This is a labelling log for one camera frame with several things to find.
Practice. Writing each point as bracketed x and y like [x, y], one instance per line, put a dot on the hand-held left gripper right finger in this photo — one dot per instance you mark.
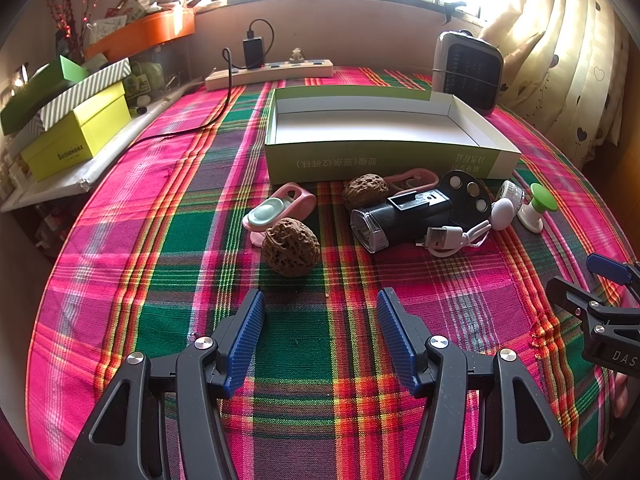
[395, 340]

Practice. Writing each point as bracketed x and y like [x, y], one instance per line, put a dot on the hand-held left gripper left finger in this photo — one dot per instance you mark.
[247, 340]

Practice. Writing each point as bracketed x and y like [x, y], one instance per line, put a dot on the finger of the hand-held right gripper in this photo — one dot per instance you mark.
[570, 292]
[607, 266]

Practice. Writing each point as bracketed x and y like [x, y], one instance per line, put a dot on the green white knob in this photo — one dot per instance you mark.
[540, 202]

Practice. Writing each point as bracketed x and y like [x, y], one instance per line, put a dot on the brown carved walnut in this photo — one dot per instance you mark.
[367, 190]
[291, 246]

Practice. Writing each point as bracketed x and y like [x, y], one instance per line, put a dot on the white oval gadget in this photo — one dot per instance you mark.
[502, 212]

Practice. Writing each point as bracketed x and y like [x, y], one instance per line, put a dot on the white round cap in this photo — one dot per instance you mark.
[511, 192]

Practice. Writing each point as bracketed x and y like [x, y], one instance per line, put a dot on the black flashlight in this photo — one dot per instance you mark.
[400, 215]

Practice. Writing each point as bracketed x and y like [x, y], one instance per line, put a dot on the pink clip with teal pad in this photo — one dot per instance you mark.
[272, 210]

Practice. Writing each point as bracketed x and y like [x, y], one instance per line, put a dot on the black oval disc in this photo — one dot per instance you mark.
[467, 192]

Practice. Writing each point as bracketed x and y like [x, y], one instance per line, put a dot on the pink loop clip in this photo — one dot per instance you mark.
[415, 177]

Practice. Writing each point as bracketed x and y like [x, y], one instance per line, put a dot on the green white cardboard box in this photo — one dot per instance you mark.
[350, 125]

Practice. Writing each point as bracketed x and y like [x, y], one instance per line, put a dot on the person's right hand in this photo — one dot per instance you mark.
[621, 395]

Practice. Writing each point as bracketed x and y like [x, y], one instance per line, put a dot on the plaid tablecloth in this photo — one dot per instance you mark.
[175, 260]

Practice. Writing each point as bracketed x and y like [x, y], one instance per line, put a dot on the cream heart print curtain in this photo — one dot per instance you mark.
[560, 50]

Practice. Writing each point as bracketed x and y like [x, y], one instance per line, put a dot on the grey space heater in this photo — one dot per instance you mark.
[467, 77]

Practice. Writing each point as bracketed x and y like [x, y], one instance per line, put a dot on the beige power strip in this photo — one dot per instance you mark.
[270, 72]

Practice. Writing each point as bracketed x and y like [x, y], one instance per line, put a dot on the yellow-green box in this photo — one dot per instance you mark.
[75, 132]

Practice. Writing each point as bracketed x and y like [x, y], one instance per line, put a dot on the green container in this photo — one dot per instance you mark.
[145, 77]

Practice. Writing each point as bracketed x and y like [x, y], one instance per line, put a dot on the beige plug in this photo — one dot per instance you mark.
[296, 55]

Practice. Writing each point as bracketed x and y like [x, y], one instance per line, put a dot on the black charger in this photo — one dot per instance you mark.
[252, 50]

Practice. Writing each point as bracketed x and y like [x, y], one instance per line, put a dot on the striped box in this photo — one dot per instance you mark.
[85, 92]

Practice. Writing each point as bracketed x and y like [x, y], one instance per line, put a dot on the black window clip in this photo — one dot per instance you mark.
[452, 10]

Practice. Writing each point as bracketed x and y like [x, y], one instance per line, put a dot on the orange tray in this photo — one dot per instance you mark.
[150, 30]

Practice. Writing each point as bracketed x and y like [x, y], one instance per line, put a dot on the clutter of papers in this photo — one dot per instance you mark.
[130, 10]

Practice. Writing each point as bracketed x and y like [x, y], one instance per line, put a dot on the red branches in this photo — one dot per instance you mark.
[65, 15]

